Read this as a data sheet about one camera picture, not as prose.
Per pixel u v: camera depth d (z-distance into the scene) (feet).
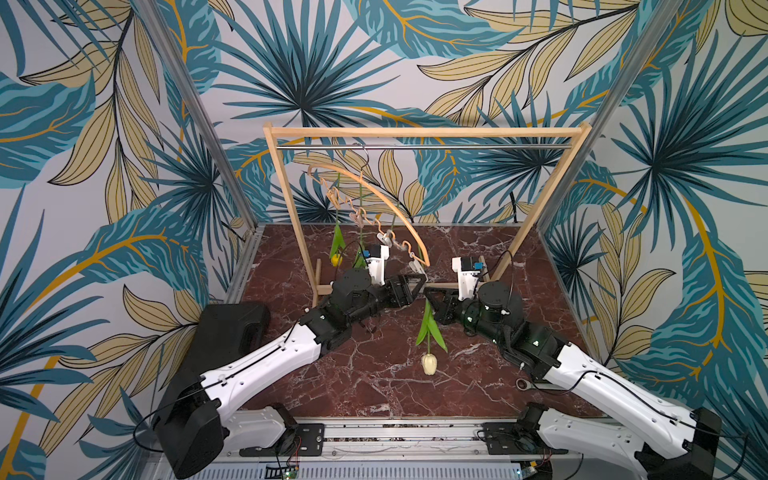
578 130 1.82
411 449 2.40
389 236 2.26
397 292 2.02
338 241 2.88
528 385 2.68
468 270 1.95
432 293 2.21
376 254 2.13
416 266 2.22
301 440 2.39
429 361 2.17
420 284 2.20
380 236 2.40
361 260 2.05
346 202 3.83
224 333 2.81
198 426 1.24
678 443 1.28
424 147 3.20
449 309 1.92
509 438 2.46
